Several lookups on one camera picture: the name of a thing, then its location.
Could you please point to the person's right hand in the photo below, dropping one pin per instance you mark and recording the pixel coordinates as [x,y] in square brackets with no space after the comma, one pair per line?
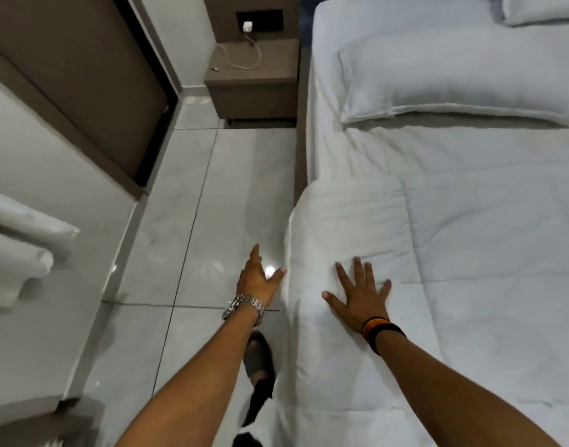
[359,307]

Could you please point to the person's left hand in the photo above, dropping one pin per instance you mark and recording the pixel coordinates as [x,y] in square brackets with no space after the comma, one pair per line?
[255,283]

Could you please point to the person's right little finger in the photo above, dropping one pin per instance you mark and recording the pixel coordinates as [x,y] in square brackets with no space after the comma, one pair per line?
[384,290]

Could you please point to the person's left thumb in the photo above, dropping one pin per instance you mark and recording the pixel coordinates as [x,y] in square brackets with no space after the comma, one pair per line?
[276,276]

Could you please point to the person's right thumb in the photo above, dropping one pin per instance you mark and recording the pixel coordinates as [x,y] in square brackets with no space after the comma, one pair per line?
[333,300]

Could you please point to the person's right middle finger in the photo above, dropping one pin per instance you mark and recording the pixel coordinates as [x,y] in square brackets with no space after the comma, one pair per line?
[358,273]

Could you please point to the person's left forearm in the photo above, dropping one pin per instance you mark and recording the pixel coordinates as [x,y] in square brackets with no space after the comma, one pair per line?
[196,381]

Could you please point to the person's right forearm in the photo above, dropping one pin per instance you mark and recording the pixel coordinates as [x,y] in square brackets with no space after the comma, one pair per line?
[452,395]

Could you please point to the orange striped wristband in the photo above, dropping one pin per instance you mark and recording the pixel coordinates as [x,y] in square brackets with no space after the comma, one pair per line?
[373,323]

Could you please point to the silver metal wristwatch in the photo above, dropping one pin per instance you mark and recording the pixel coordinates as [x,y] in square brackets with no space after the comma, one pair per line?
[247,304]

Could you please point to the black wristband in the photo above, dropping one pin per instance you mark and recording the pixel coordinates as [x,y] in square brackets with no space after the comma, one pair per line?
[384,334]

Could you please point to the grey sandal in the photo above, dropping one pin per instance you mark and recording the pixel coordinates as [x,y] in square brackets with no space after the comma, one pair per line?
[258,358]

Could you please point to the white quilted duvet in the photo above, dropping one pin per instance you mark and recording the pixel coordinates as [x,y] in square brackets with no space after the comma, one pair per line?
[475,283]

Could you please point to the person's black trouser leg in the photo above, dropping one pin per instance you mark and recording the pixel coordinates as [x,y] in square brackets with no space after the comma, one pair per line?
[258,400]

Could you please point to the white bed mattress with sheet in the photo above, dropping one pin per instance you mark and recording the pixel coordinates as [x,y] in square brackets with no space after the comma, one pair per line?
[452,148]

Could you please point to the brown nightstand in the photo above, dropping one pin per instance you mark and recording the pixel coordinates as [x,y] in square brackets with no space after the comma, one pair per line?
[251,88]

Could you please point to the large white pillow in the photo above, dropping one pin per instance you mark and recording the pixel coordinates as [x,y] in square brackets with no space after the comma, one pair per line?
[452,79]

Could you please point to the white cabinet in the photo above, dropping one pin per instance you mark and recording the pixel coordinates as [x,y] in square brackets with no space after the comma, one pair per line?
[42,330]

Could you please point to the white phone charger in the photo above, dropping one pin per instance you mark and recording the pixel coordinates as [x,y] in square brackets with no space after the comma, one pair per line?
[247,27]

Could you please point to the large folded white towel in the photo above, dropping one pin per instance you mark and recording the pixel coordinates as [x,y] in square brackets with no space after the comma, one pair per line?
[28,223]

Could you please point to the small folded white towel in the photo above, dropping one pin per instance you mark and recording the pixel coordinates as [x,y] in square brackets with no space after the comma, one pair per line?
[2,290]

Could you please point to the brown wooden door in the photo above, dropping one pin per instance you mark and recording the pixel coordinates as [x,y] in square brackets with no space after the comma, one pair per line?
[75,65]

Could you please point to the brown bed frame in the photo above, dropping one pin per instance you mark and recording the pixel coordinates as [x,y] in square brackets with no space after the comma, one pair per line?
[303,134]

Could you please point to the black door frame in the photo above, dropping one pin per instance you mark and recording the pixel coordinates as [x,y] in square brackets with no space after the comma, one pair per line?
[165,83]

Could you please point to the black wall socket plate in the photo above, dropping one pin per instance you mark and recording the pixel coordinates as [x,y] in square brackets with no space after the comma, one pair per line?
[265,20]

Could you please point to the brown wall panel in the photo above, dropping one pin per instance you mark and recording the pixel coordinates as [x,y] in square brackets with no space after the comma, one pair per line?
[219,13]

